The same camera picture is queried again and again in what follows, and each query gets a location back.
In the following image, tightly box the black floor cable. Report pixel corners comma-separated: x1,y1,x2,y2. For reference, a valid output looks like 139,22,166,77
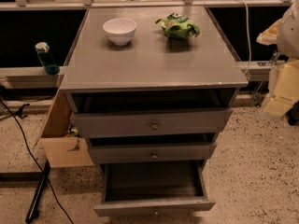
0,98,75,224

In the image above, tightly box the grey drawer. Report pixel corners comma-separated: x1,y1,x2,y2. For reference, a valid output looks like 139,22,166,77
73,108,233,138
89,143,217,164
94,161,215,217

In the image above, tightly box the grey bottom drawer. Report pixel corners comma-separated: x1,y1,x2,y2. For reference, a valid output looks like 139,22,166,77
94,161,215,217

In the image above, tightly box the black flat floor bar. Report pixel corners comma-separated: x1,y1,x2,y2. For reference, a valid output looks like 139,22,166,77
25,161,50,224

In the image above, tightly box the green crumpled chip bag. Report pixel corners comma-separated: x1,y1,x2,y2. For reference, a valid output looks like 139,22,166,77
155,13,200,39

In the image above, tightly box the blue water bottle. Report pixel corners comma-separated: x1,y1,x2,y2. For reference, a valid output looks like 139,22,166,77
35,42,60,76

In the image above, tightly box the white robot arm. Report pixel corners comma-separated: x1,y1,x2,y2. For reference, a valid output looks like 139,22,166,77
256,0,299,119

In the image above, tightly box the grey top drawer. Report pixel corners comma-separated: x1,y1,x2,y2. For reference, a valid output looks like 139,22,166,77
73,108,233,138

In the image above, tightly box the open cardboard box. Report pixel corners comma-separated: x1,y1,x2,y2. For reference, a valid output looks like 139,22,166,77
38,91,93,168

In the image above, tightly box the white hanging cable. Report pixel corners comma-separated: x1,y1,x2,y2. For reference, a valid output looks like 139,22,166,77
231,0,252,77

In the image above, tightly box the grey middle drawer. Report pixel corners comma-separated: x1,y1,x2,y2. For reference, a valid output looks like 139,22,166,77
89,143,217,164

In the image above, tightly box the white ceramic bowl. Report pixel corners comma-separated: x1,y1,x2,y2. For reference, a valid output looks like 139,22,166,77
103,18,136,46

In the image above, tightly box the metal diagonal brace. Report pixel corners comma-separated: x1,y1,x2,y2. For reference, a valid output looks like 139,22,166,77
250,49,281,108

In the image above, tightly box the grey wooden drawer cabinet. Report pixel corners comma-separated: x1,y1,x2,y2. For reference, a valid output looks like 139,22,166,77
59,5,249,170

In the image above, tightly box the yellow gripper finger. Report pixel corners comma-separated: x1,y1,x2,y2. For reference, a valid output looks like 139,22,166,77
262,60,299,119

